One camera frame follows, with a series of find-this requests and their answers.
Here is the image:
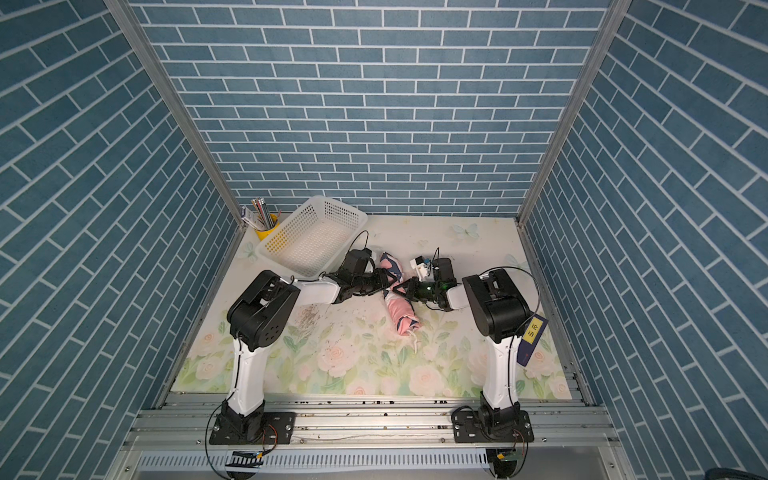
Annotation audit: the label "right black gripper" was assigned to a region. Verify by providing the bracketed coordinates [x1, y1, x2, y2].
[394, 278, 442, 305]

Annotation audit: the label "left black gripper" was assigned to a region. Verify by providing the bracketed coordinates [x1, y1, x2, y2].
[350, 268, 398, 296]

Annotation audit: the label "pink shark print shorts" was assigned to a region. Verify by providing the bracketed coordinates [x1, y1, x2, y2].
[379, 252, 421, 336]

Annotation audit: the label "white plastic mesh basket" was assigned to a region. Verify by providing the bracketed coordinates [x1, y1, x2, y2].
[256, 196, 368, 279]

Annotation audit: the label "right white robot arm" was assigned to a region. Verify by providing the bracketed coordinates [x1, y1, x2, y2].
[393, 259, 543, 429]

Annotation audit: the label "yellow metal pencil cup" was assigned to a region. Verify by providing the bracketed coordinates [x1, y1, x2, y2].
[256, 214, 279, 241]

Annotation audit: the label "striped pencil bundle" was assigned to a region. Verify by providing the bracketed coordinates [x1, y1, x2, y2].
[251, 197, 273, 229]

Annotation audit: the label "navy blue book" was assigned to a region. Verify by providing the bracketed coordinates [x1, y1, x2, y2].
[516, 314, 548, 367]

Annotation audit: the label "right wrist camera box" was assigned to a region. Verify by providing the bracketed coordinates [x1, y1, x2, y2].
[410, 256, 433, 282]

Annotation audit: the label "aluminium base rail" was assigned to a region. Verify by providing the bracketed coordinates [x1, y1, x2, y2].
[124, 394, 620, 452]

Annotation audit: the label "right aluminium corner post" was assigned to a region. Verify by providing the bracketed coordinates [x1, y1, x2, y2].
[515, 0, 634, 229]

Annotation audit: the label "aluminium corner post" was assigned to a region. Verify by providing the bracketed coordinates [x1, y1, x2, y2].
[515, 0, 634, 229]
[104, 0, 244, 227]

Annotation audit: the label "left aluminium corner post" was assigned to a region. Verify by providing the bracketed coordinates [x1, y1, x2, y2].
[104, 0, 244, 227]

